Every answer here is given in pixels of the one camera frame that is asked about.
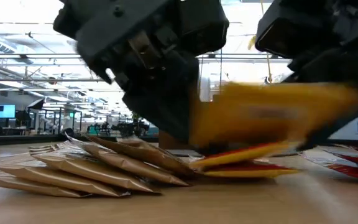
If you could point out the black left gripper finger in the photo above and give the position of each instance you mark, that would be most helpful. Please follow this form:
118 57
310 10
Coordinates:
160 102

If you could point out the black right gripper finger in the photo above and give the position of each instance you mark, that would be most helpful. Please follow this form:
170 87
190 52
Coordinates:
337 71
331 133

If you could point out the mango magic tea packet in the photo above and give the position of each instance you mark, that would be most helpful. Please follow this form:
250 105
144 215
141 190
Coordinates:
244 152
259 112
253 172

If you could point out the distant green plant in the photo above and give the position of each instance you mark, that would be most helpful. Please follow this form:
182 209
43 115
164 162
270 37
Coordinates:
136 117

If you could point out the yellow tag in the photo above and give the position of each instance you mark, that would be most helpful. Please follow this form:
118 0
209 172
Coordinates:
252 43

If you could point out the black studio lamp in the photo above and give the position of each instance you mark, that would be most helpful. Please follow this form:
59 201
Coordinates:
36 104

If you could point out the computer monitor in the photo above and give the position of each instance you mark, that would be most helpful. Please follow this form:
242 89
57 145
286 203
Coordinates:
5 111

